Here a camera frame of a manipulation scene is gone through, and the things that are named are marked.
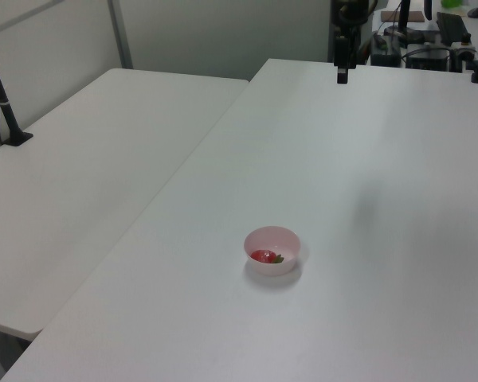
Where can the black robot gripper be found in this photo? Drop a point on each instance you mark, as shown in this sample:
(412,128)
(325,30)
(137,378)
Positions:
(349,16)

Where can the red toy strawberry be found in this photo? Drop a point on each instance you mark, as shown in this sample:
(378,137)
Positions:
(265,256)

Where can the pink plastic bowl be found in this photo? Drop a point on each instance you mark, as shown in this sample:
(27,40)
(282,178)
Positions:
(271,267)

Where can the black electronics box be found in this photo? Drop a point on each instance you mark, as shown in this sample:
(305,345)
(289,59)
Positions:
(385,49)

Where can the black monitor stand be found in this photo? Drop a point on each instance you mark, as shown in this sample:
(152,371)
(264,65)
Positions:
(404,28)

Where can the brown desk pad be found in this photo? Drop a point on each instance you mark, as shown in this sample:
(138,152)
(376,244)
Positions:
(416,16)

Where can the black computer keyboard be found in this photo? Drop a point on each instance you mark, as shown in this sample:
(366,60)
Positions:
(451,27)

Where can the green object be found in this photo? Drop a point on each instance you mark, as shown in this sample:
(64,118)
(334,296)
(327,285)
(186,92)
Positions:
(452,3)

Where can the grey computer mouse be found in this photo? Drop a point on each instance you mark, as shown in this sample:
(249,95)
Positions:
(475,12)

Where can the black camera stand pole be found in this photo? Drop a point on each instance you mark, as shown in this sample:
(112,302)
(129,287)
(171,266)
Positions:
(2,103)

